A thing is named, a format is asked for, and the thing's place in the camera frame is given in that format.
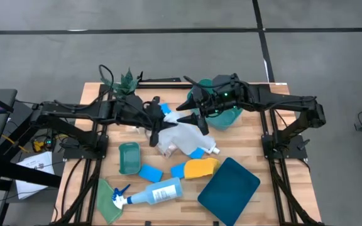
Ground snake plant in white pot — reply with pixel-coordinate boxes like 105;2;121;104
101;68;140;97

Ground white paper sheets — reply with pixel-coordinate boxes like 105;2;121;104
15;151;56;200

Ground dark teal plastic tray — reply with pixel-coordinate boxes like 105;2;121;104
197;156;261;226

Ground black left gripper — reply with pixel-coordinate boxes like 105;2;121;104
126;95;178;148

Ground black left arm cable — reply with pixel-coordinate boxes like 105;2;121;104
98;64;115;95

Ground white plastic bag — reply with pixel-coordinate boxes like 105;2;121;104
160;110;217;156

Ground yellow cable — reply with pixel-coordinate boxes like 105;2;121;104
1;134;31;154

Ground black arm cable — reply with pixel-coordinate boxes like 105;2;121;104
98;64;115;95
183;75;220;90

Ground green cloth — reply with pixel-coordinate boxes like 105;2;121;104
96;178;124;225

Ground large green handled basket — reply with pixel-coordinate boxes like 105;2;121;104
187;78;244;131

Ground power hub with green light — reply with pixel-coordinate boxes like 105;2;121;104
31;136;56;154

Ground small green rectangular tray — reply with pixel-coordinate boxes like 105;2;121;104
119;141;141;175

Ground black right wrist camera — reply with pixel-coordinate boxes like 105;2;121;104
214;73;242;92

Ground blue liquid spray bottle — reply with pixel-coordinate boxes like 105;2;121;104
111;177;184;210

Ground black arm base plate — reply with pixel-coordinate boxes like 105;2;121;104
261;134;308;160
63;134;109;160

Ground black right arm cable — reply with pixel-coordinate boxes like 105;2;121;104
183;75;220;90

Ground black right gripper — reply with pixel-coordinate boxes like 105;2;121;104
176;86;248;136

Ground yellow cloth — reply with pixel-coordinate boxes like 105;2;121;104
183;157;221;180

